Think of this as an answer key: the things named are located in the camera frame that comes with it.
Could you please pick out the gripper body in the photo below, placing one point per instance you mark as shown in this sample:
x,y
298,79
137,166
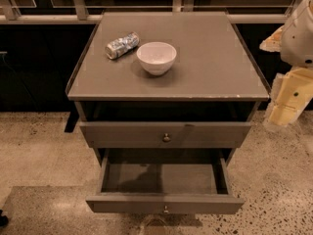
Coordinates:
x,y
299,38

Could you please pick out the grey drawer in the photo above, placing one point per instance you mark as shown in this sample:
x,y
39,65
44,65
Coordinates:
x,y
161,134
164,181

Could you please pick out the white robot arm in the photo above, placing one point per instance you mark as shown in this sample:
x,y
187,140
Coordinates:
x,y
301,17

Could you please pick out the grey wooden drawer cabinet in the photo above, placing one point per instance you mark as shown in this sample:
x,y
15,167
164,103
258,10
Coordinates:
x,y
213,78

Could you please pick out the grey top drawer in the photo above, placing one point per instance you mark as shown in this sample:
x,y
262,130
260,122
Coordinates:
x,y
161,134

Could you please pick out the white ceramic bowl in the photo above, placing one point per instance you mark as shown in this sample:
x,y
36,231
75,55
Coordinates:
x,y
156,58

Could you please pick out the metal window railing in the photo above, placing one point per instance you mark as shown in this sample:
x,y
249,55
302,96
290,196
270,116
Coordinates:
x,y
89,11

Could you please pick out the black object at floor edge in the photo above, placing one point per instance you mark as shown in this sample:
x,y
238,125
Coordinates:
x,y
3,219

